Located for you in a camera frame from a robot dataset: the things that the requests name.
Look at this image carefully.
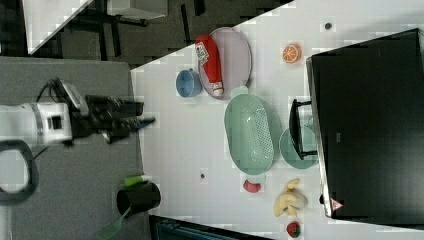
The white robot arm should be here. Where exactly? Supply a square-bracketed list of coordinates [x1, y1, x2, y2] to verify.
[1, 95, 155, 147]

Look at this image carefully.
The orange slice toy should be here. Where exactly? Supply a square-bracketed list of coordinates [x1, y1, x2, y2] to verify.
[282, 43, 302, 64]

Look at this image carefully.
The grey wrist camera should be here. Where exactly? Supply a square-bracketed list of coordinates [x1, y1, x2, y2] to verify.
[56, 80, 89, 116]

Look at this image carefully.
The grey round plate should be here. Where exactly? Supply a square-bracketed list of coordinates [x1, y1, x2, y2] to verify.
[197, 27, 252, 100]

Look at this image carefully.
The green oval plastic strainer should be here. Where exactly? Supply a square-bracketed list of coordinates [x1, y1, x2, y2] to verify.
[224, 86, 275, 184]

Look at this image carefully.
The peeled banana toy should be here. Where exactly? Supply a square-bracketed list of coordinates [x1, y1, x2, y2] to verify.
[273, 178, 307, 217]

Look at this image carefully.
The red strawberry slice toy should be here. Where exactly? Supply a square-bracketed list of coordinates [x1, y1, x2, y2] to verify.
[243, 180, 261, 193]

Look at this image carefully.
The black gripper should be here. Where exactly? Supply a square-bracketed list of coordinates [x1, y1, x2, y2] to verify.
[70, 95, 155, 144]

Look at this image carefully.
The red ketchup bottle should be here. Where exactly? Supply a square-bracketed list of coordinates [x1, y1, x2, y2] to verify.
[195, 35, 224, 96]

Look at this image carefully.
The green spatula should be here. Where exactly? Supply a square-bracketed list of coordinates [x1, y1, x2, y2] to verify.
[96, 208, 130, 240]

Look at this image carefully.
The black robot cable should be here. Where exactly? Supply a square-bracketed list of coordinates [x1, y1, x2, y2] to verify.
[35, 79, 61, 103]

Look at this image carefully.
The blue cup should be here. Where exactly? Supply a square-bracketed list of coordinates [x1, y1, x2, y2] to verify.
[176, 69, 202, 98]

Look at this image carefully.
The green marker pen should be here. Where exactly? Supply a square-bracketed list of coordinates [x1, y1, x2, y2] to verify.
[124, 175, 152, 188]

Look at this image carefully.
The black toaster oven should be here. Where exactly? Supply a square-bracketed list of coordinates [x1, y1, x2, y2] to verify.
[289, 28, 424, 229]

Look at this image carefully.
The green cup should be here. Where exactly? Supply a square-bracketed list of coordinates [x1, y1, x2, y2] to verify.
[278, 116, 319, 170]

